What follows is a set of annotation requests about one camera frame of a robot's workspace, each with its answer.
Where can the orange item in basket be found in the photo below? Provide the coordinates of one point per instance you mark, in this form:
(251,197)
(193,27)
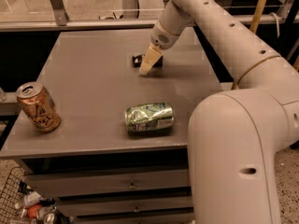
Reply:
(32,211)

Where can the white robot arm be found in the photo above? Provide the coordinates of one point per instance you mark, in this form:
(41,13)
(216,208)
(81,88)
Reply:
(234,135)

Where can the white bottle in basket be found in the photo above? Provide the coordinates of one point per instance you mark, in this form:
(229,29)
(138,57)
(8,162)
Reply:
(28,200)

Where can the black wire basket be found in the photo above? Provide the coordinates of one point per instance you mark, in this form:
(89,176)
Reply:
(13,191)

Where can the middle grey drawer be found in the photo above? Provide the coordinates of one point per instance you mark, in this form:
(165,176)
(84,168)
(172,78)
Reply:
(123,206)

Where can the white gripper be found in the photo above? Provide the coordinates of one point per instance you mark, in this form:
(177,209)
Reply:
(161,37)

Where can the grey metal rail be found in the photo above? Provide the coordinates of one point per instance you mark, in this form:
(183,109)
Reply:
(30,26)

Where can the bottom grey drawer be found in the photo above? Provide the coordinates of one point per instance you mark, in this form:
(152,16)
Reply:
(178,218)

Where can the silver can in basket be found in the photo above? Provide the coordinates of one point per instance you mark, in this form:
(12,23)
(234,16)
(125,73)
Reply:
(47,215)

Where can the wooden broom stick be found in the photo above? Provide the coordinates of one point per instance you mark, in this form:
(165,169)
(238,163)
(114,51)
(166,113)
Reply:
(253,28)

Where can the orange LaCroix can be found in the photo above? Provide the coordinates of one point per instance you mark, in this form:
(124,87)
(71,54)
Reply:
(37,104)

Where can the crushed green soda can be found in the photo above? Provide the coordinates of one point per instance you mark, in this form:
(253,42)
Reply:
(149,117)

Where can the dark chocolate rxbar wrapper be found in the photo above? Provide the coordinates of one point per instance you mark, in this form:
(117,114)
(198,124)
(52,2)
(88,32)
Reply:
(138,59)

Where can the grey drawer cabinet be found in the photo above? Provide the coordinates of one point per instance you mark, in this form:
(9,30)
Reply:
(92,81)

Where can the grey drawer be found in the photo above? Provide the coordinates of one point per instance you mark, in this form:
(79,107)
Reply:
(77,184)
(178,218)
(123,206)

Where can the top grey drawer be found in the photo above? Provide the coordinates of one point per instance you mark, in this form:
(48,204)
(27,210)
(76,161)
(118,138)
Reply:
(77,184)

